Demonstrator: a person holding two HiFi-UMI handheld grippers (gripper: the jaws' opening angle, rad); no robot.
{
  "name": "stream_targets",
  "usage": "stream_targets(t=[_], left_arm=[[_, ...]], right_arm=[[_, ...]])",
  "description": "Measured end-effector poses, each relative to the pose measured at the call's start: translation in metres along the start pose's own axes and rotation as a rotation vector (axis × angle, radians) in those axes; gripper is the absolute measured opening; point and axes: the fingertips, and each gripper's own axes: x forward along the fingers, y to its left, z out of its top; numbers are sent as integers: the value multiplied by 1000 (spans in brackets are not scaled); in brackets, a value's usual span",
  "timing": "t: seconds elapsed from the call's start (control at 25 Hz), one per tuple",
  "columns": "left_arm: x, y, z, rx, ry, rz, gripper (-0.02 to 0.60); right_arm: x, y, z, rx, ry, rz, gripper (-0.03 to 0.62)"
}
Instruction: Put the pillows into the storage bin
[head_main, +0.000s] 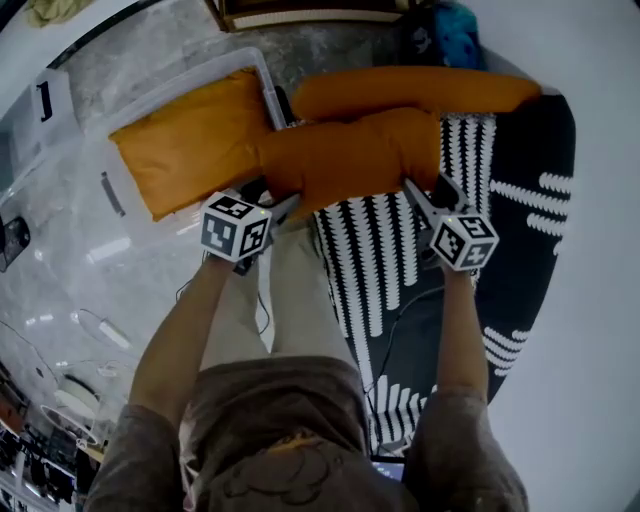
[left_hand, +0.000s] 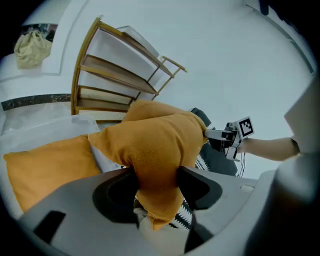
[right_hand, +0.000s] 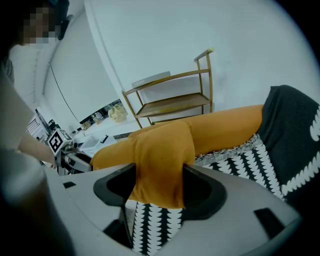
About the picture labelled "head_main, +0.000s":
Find blue fluffy item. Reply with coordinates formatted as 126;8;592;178
431;3;489;72

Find white rectangular power adapter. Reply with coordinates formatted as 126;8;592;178
96;319;133;349

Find orange bolster pillow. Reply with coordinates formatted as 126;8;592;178
290;65;544;123

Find smartphone with lit screen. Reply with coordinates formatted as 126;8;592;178
369;456;407;484

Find black fabric item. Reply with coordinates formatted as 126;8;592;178
399;14;437;67

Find wooden shelf rack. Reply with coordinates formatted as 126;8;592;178
204;0;417;34

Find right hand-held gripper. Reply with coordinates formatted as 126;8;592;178
401;172;502;275

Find sofa with black white cover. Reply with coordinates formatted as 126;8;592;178
279;89;577;447

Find black mesh waste bin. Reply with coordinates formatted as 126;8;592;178
0;214;32;274

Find round white robot vacuum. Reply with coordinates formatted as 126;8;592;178
51;374;102;417

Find beige cloth bag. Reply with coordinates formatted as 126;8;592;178
24;0;77;29

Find person's left forearm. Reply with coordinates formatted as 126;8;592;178
128;254;234;422

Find person's brown printed t-shirt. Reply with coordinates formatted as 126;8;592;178
81;354;529;512

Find orange rectangular pillow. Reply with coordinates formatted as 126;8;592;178
108;68;274;224
258;106;443;220

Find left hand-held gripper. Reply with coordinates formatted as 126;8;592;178
199;178;303;277

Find person's beige trousers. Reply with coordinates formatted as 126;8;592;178
199;219;362;374

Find person's right forearm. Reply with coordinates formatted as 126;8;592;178
434;266;489;402

